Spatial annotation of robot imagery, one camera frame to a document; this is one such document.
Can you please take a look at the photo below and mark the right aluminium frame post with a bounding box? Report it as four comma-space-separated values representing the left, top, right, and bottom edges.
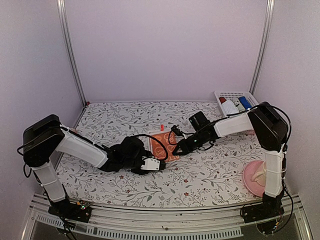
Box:
249, 0, 275, 95

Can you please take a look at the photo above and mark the floral table cover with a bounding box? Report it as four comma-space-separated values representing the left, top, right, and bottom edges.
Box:
56, 102, 264, 208

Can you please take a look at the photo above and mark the aluminium front rail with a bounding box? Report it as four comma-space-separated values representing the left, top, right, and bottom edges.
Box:
20, 194, 316, 240

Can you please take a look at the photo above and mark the aluminium frame post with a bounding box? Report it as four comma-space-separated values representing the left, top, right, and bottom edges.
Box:
249, 0, 275, 95
56, 0, 87, 107

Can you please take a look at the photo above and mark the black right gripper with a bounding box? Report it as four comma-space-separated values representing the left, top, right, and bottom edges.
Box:
173, 130, 207, 156

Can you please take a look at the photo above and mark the light blue terry towel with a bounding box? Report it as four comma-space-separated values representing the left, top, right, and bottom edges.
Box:
222, 99, 239, 116

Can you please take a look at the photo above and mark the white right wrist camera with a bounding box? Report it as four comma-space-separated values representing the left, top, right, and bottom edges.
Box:
171, 125, 191, 139

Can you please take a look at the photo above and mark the black left camera cable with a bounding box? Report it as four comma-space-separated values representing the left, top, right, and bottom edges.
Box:
134, 133, 169, 162

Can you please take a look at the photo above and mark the left aluminium frame post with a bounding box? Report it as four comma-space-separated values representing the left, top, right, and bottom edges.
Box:
56, 0, 87, 107

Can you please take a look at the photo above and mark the pink saucer plate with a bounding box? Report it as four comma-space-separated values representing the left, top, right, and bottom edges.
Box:
242, 160, 266, 197

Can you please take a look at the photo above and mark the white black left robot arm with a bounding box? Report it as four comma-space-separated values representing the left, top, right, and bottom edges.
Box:
16, 114, 161, 217

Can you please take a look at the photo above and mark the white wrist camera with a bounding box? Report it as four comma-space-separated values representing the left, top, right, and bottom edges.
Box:
140, 157, 166, 171
171, 125, 191, 139

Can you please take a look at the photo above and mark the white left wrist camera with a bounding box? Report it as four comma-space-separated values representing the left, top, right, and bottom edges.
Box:
140, 157, 166, 171

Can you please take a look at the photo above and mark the dark red rolled towel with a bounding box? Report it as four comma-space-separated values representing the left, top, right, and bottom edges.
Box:
219, 97, 227, 104

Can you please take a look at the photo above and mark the black right camera cable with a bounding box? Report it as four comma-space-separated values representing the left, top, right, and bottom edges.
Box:
167, 104, 295, 226

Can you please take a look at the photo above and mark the orange patterned towel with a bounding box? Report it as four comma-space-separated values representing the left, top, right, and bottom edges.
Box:
147, 125, 180, 163

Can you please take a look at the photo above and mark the white perforated plastic basket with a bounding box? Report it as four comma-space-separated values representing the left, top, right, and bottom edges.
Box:
213, 90, 261, 137

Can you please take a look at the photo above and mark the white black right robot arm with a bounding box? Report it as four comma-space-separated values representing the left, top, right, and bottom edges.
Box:
172, 101, 292, 218

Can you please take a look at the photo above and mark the panda print rolled towel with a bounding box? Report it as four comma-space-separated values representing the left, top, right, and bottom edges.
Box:
232, 97, 245, 113

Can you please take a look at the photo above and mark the cream ceramic mug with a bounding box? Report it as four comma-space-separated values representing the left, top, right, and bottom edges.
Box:
251, 170, 266, 187

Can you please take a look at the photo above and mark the black camera cable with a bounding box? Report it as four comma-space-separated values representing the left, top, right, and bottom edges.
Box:
167, 104, 295, 226
134, 133, 169, 162

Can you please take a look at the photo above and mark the dark blue rolled towel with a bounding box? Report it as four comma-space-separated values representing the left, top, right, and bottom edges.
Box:
238, 96, 252, 110

